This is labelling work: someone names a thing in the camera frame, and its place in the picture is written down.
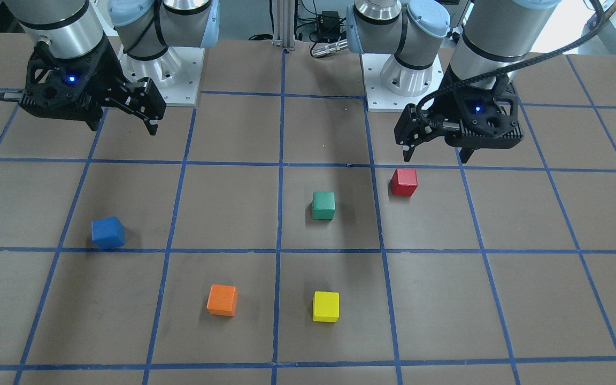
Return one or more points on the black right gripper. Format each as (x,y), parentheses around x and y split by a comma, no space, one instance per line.
(101,68)

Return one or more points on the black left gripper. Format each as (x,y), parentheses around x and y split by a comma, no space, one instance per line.
(443,100)

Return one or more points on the red wooden block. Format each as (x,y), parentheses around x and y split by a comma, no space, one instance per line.
(404,182)

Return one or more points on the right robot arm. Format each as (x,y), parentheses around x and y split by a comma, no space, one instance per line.
(146,28)

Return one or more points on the green wooden block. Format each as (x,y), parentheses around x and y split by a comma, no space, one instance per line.
(323,205)

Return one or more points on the blue wooden block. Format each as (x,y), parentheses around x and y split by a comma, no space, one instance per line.
(108,233)

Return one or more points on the yellow wooden block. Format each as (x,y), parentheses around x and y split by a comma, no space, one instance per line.
(326,306)

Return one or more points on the orange wooden block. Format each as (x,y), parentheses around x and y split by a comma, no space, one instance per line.
(222,300)

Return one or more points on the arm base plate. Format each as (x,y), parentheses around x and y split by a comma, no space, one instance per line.
(388,96)
(179,80)

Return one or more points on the aluminium frame post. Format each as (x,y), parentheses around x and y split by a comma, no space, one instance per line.
(283,24)

